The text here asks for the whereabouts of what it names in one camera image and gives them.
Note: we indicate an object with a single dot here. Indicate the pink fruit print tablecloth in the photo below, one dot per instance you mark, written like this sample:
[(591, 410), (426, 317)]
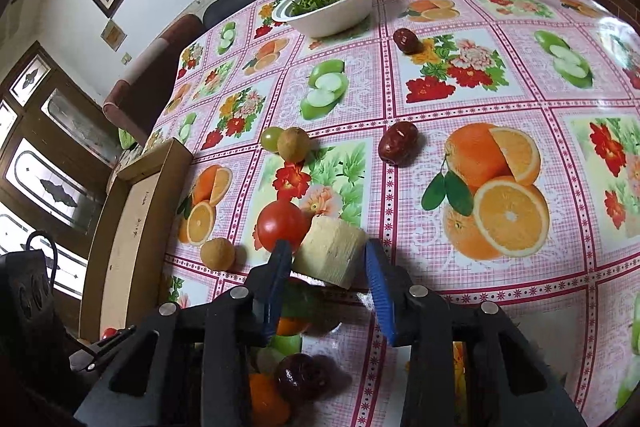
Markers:
[(475, 107)]

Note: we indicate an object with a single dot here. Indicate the wooden door with glass panels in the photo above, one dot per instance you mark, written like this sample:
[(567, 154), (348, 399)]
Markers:
[(45, 157)]

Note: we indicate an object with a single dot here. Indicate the green cloth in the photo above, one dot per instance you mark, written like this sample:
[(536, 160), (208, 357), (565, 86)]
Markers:
[(126, 139)]

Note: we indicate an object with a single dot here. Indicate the white bowl of greens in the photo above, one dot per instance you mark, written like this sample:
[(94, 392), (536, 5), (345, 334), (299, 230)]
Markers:
[(330, 4)]

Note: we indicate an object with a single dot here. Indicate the shallow cardboard box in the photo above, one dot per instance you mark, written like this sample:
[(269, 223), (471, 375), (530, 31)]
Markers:
[(132, 232)]

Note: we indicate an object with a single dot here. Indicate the cream sugarcane piece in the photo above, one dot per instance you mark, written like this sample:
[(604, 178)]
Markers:
[(330, 254)]

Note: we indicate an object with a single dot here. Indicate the small framed wall picture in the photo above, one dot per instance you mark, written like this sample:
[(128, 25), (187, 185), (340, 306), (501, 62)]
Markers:
[(112, 35)]

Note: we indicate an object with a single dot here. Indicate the orange tangerine with leaf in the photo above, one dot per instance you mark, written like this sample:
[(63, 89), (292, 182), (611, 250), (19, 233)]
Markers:
[(290, 324)]

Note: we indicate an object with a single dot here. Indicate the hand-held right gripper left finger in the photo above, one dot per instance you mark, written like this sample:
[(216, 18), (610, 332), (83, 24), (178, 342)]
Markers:
[(276, 292)]

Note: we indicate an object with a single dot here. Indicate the brown upholstered chair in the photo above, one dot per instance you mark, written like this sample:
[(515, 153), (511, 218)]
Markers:
[(150, 72)]

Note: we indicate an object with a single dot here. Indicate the red tomato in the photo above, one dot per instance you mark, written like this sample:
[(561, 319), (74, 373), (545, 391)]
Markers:
[(108, 333), (280, 224)]

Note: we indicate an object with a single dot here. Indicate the green grape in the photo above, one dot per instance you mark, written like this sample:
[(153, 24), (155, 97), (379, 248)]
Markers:
[(270, 139)]

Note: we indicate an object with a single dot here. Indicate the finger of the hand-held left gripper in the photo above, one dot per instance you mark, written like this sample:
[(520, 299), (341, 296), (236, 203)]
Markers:
[(97, 347)]

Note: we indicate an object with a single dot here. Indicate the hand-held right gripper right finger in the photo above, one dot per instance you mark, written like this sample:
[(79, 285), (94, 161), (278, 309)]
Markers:
[(381, 302)]

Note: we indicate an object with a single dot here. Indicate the brown longan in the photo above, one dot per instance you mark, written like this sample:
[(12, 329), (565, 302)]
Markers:
[(217, 253), (293, 144)]

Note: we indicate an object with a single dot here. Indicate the dark red jujube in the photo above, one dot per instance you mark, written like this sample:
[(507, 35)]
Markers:
[(397, 143), (302, 376), (406, 40)]

